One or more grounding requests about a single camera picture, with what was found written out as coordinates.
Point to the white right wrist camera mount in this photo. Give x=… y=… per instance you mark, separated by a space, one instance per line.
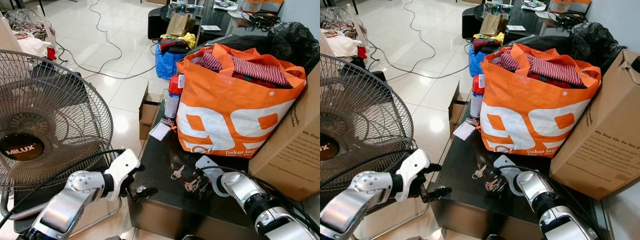
x=507 y=170
x=212 y=170

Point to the red white striped cloth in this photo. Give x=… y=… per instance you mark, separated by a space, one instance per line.
x=260 y=70
x=555 y=70

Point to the silver key bunch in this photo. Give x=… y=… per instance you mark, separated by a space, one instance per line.
x=492 y=185
x=191 y=186

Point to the orange white shopping bag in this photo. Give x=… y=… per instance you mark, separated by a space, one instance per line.
x=230 y=115
x=530 y=115

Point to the black glossy low table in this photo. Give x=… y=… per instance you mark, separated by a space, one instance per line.
x=175 y=205
x=470 y=205

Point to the yellow cloth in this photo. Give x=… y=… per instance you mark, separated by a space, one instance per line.
x=189 y=39
x=499 y=38

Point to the white paper tag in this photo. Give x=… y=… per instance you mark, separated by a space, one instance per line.
x=463 y=131
x=160 y=131

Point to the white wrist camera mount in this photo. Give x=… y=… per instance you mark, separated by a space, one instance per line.
x=507 y=170
x=122 y=165
x=212 y=170
x=412 y=167

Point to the printed magazine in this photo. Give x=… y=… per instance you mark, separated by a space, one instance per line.
x=226 y=5
x=534 y=5

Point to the blue plastic bag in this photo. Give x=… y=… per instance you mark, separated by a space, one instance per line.
x=476 y=62
x=167 y=65

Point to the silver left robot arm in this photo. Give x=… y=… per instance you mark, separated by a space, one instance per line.
x=350 y=205
x=60 y=210

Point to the brown paper bag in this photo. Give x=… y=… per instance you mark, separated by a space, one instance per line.
x=492 y=25
x=180 y=25

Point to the single silver key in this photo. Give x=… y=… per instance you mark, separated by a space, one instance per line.
x=177 y=173
x=479 y=173

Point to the large brown cardboard box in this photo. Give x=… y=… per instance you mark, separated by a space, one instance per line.
x=290 y=160
x=600 y=145

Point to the red black cloth pile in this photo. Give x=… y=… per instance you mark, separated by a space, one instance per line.
x=175 y=45
x=484 y=44

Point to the clear plastic bag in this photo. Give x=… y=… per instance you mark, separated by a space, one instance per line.
x=25 y=20
x=340 y=17

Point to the orange carton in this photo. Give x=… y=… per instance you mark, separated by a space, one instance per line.
x=570 y=5
x=260 y=5

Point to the black square stool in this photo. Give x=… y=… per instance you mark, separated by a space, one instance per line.
x=471 y=25
x=157 y=25

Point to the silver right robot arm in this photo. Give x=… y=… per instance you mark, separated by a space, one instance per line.
x=270 y=212
x=555 y=215

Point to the white cloth bundle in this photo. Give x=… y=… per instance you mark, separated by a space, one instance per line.
x=342 y=46
x=31 y=46

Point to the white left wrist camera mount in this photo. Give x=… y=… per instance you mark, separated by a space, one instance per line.
x=412 y=167
x=122 y=165

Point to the black plastic rubbish bag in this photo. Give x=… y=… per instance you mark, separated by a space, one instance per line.
x=295 y=42
x=595 y=42

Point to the grey metal Milux fan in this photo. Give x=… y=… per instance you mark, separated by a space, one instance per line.
x=55 y=115
x=365 y=120

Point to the white paper sheet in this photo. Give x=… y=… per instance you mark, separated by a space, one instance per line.
x=516 y=28
x=210 y=28

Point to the dark glass table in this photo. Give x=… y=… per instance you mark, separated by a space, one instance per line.
x=225 y=22
x=535 y=20

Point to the red white spray can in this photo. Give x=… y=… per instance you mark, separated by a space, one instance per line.
x=476 y=100
x=173 y=100

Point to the small open cardboard box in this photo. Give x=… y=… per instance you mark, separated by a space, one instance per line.
x=456 y=107
x=148 y=112

